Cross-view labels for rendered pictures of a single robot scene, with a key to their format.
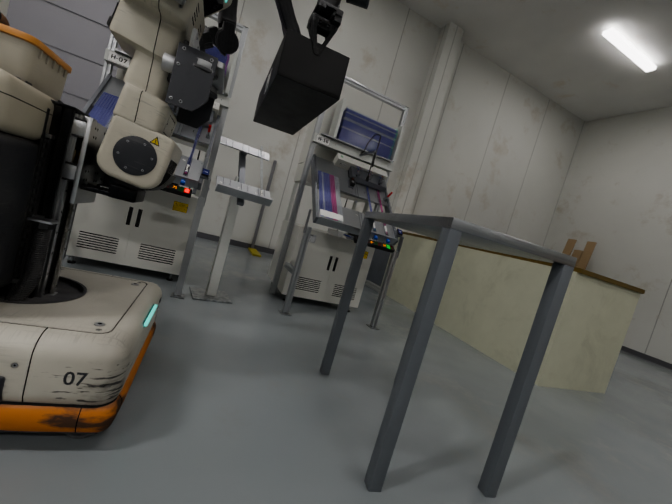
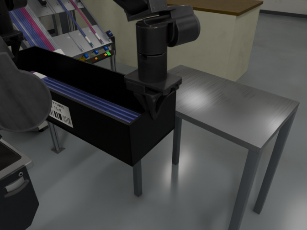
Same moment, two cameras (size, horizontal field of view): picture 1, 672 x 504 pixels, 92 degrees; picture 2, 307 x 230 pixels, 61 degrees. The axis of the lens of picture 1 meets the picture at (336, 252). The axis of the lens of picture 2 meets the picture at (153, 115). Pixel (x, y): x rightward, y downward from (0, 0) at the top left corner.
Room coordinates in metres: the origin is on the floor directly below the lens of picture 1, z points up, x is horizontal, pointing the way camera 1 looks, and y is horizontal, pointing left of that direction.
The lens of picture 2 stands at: (0.46, 0.44, 1.41)
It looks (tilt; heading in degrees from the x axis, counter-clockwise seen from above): 33 degrees down; 328
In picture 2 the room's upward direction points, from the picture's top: straight up
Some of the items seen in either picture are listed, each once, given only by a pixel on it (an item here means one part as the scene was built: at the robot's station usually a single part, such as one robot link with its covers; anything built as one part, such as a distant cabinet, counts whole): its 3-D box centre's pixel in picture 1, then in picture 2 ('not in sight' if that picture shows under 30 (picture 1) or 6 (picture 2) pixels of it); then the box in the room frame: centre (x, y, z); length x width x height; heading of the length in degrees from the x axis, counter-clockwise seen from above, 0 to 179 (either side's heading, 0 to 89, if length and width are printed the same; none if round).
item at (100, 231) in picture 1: (140, 224); not in sight; (2.42, 1.46, 0.31); 0.70 x 0.65 x 0.62; 113
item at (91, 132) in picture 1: (128, 171); not in sight; (1.03, 0.70, 0.68); 0.28 x 0.27 x 0.25; 22
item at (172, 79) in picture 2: (327, 8); (152, 68); (0.87, 0.19, 1.21); 0.10 x 0.07 x 0.07; 22
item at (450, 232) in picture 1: (418, 327); (202, 156); (1.27, -0.39, 0.40); 0.70 x 0.45 x 0.80; 16
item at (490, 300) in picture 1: (472, 289); (156, 29); (3.58, -1.55, 0.44); 2.51 x 0.81 x 0.88; 22
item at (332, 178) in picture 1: (336, 232); (48, 51); (2.83, 0.04, 0.65); 1.01 x 0.73 x 1.29; 23
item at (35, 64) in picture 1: (18, 63); not in sight; (0.87, 0.94, 0.87); 0.23 x 0.15 x 0.11; 22
